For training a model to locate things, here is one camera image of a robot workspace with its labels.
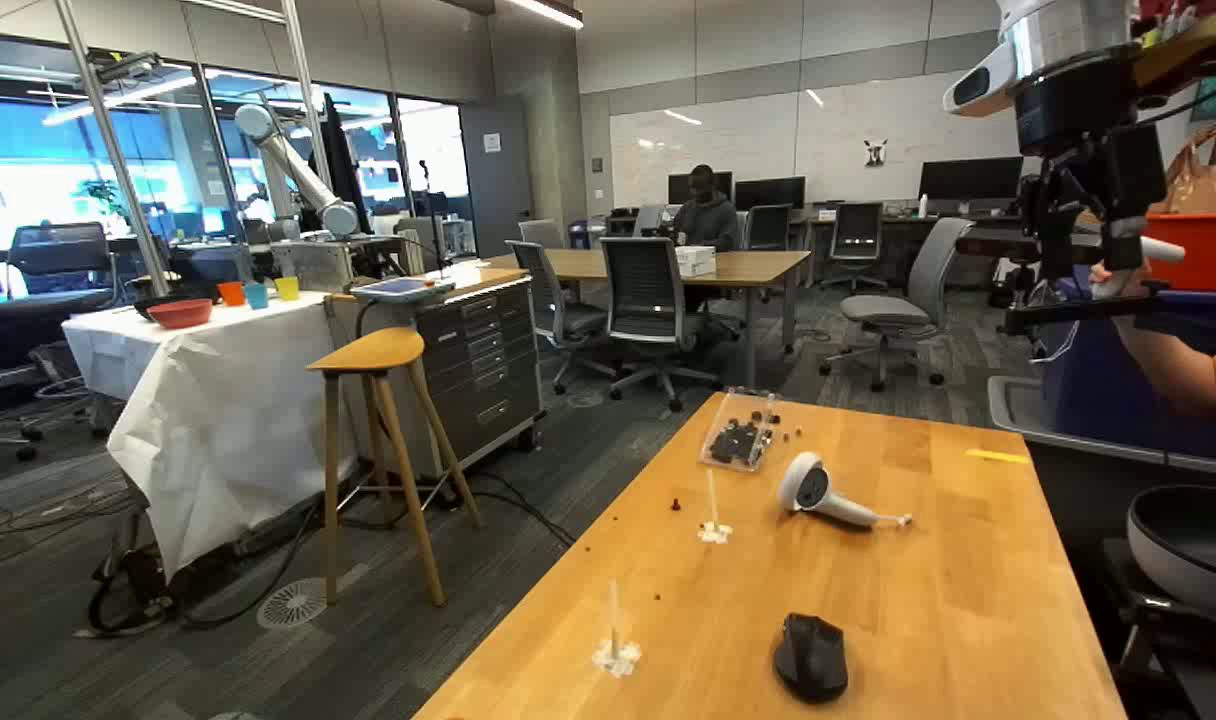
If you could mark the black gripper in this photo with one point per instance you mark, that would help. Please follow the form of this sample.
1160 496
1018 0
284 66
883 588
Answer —
1073 100

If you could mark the grey background robot arm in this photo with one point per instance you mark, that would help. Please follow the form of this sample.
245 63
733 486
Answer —
292 166

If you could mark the operator forearm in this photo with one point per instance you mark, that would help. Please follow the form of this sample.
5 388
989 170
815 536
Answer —
1190 364

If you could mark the black computer mouse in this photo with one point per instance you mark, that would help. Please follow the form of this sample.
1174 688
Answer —
811 660

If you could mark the wide black computer monitor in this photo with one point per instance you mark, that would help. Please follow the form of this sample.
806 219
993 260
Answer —
970 176

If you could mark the brown paper bag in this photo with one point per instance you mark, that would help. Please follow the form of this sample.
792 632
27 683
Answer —
1209 166

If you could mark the orange plastic bin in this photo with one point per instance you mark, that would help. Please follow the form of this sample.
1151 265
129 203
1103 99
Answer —
1202 253

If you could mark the light grey office chair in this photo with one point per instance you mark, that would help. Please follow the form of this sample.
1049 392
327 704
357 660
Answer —
901 305

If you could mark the wooden office table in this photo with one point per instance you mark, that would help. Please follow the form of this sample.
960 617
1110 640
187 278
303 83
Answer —
742 265

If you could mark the seated person in dark clothes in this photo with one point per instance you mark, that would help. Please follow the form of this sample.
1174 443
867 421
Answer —
701 215

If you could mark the black mesh office chair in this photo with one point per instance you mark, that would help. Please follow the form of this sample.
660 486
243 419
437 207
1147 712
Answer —
647 295

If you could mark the clear bag of black pieces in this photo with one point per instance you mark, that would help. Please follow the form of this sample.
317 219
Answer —
736 443

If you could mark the ceiling light strip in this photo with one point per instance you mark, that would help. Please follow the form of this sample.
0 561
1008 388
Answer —
544 15

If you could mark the grey office chair with armrests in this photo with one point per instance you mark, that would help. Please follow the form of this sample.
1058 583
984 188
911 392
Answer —
544 302

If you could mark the small black piece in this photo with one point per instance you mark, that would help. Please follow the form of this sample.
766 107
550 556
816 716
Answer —
676 504

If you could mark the grey drawer cabinet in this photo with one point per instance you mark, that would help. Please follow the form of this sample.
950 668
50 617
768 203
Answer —
482 363

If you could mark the blue flat tray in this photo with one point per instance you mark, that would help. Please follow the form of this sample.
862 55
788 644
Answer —
403 287

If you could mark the wooden bar stool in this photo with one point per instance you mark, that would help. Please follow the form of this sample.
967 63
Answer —
369 355

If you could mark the yellow cup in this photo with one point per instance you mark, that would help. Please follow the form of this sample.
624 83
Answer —
284 289

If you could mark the blue cup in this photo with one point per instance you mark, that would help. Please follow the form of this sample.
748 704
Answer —
258 296

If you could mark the orange cup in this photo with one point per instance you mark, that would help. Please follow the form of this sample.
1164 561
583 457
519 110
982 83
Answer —
228 295

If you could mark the white tablecloth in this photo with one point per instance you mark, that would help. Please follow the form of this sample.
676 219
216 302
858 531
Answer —
221 402

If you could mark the red bowl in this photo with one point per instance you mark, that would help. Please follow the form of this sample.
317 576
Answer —
176 312

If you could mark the slanted metal pole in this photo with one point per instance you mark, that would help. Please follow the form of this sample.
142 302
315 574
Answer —
111 146

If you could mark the white wall whiteboard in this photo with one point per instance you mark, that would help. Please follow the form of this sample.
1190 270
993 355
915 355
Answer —
768 135

